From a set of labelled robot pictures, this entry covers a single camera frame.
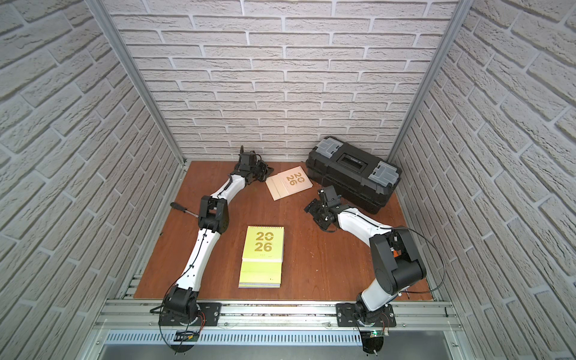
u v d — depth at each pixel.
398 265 0.45
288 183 1.10
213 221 0.76
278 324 0.73
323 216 0.70
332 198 0.73
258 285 0.78
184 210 1.00
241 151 1.01
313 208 0.83
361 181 0.91
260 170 1.06
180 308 0.67
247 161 0.97
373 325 0.71
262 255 0.81
